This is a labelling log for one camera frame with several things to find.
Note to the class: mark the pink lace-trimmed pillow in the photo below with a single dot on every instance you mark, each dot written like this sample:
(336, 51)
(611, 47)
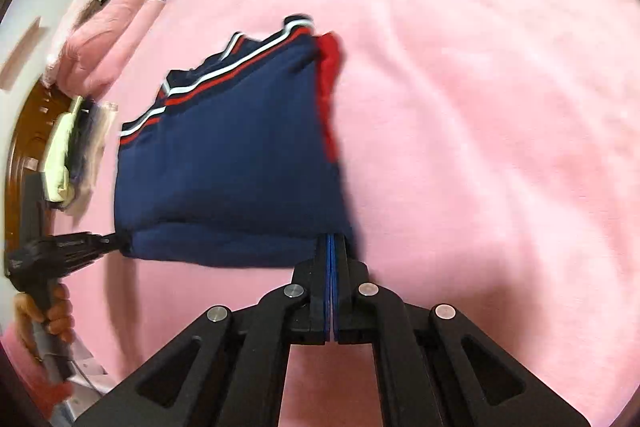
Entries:
(75, 22)

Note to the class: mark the carved wooden headboard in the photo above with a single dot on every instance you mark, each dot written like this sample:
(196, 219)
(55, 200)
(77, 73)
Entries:
(27, 147)

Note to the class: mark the person's left hand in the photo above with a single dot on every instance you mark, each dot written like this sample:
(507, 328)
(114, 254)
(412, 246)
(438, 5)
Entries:
(59, 312)

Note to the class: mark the printed pastel cloth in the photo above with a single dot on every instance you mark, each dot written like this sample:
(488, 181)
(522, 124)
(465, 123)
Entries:
(85, 382)

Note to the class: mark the pink fleece bed blanket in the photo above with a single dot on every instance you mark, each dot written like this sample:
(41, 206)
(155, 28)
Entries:
(475, 107)

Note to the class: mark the folded pink quilt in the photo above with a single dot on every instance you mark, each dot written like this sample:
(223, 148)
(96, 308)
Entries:
(115, 27)

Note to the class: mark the navy and red baseball jacket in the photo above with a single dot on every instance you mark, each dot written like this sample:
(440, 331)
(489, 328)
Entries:
(225, 167)

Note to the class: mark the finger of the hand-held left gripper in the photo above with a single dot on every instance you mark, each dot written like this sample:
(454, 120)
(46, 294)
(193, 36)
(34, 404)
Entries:
(109, 242)

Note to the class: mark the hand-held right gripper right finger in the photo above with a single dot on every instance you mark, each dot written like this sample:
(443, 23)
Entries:
(342, 297)

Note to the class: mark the stack of folded clothes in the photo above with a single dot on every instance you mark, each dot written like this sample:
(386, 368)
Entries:
(70, 152)

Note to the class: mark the wooden wall strip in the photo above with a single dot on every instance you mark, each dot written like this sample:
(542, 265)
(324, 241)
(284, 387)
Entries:
(20, 57)

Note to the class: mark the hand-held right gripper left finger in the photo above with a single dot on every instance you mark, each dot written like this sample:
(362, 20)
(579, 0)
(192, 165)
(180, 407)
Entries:
(322, 297)

